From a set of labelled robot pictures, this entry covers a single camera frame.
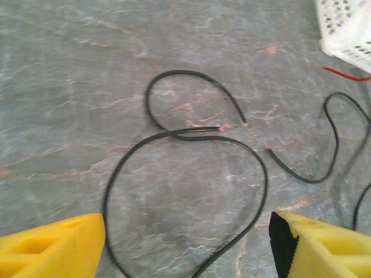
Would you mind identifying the white perforated plastic basket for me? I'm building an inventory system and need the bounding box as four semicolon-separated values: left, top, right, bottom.
314;0;371;74

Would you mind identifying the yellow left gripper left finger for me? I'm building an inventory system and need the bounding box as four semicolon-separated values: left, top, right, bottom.
0;213;107;278

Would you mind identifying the red cable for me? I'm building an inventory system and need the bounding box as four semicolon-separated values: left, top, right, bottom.
308;62;371;83

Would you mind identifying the black cable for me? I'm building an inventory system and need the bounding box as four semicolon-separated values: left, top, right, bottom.
101;126;220;278
351;182;371;232
265;92;371;184
144;69;270;278

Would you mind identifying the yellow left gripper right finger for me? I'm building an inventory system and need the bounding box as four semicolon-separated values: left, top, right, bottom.
268;210;371;278

